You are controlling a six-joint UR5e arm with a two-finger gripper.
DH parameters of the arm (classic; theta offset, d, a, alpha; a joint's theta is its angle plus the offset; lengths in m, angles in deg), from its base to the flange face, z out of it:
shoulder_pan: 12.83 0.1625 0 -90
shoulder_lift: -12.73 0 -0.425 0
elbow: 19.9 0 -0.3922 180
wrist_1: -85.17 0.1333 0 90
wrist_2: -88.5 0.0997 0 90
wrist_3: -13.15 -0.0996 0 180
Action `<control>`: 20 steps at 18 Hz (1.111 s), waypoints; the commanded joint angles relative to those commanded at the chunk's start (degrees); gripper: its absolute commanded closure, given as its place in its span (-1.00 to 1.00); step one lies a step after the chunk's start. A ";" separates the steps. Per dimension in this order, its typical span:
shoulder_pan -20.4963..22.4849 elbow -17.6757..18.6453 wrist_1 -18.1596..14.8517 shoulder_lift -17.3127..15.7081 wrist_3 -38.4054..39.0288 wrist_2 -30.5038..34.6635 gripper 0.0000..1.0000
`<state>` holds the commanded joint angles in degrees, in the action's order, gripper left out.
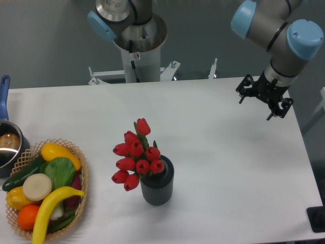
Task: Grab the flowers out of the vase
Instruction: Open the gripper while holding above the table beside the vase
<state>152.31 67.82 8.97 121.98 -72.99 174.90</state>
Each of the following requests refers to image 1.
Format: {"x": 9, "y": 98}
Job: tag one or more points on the white frame at right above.
{"x": 317, "y": 114}

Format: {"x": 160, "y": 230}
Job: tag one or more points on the white round radish slice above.
{"x": 37, "y": 187}

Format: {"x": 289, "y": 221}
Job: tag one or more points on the orange fruit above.
{"x": 27, "y": 217}

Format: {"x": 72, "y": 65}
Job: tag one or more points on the black device table edge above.
{"x": 316, "y": 218}

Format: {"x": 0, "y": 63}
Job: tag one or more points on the blue handled saucepan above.
{"x": 13, "y": 142}

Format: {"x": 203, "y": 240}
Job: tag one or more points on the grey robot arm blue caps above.
{"x": 291, "y": 45}

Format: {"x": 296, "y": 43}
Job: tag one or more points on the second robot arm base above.
{"x": 131, "y": 25}

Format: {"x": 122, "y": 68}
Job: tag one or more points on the woven wicker basket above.
{"x": 76, "y": 212}

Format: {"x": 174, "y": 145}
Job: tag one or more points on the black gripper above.
{"x": 266, "y": 90}

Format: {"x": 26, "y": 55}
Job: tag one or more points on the green leafy bok choy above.
{"x": 60, "y": 170}

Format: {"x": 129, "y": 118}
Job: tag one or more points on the dark green cucumber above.
{"x": 21, "y": 176}

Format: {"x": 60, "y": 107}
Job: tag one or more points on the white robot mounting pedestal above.
{"x": 138, "y": 67}

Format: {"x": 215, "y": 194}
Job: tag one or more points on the long yellow curved squash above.
{"x": 46, "y": 209}

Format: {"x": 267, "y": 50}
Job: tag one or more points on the red tulip bouquet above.
{"x": 139, "y": 160}

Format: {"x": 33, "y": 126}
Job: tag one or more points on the dark ribbed vase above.
{"x": 157, "y": 189}

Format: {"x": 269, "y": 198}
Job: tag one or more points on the yellow squash top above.
{"x": 50, "y": 151}

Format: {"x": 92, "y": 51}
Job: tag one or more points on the yellow bell pepper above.
{"x": 16, "y": 198}

